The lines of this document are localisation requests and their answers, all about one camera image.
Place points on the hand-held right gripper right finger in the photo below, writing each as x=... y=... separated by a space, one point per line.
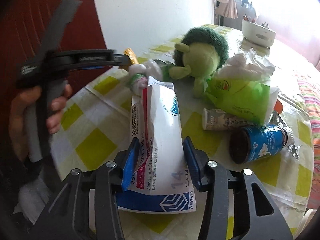
x=190 y=160

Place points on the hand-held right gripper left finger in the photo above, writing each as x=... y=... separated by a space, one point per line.
x=131 y=160

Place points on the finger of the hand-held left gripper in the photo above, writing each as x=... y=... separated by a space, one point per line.
x=95 y=56

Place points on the orange snack wrapper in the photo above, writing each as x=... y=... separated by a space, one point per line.
x=131 y=55

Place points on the white cream tube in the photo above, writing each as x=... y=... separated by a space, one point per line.
x=217 y=120

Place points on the white blue medicine box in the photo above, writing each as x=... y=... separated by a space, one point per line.
x=162 y=120

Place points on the brown medicine bottle grey cap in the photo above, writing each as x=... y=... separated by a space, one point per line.
x=260 y=142

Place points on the person's left hand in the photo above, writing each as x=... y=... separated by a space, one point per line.
x=17 y=120

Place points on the dark red door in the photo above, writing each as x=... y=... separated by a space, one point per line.
x=25 y=17

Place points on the crumpled white pink wrapper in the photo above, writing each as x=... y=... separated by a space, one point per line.
x=140 y=80

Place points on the green tissue pack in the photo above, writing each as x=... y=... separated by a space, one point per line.
x=240 y=97

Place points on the black packet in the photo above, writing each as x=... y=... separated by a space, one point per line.
x=278 y=121

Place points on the green plush toy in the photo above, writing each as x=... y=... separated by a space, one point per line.
x=200 y=57

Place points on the silver foil blister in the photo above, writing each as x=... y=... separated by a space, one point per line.
x=293 y=151

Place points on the small red packet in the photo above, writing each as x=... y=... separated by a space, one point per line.
x=278 y=105

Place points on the white plastic container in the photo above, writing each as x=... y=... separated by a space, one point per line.
x=257 y=33

